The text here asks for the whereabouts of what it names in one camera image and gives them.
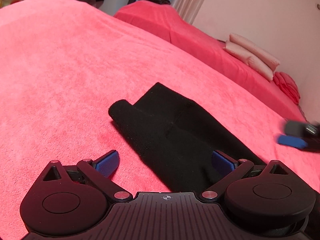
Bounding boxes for near pink bed blanket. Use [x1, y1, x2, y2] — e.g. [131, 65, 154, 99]
[1, 0, 319, 239]

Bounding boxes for folded red blanket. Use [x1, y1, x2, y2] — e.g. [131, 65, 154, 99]
[273, 72, 300, 105]

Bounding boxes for black knit pants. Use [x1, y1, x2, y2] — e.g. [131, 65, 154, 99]
[108, 82, 264, 194]

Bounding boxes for upper pink pillow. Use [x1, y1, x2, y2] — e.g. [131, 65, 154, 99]
[229, 33, 280, 72]

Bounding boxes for pink pillow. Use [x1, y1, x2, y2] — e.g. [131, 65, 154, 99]
[223, 41, 273, 82]
[229, 33, 280, 72]

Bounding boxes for lower pink pillow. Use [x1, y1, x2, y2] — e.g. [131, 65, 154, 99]
[223, 41, 273, 82]

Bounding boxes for far pink bed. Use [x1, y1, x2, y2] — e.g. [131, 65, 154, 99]
[115, 0, 305, 121]

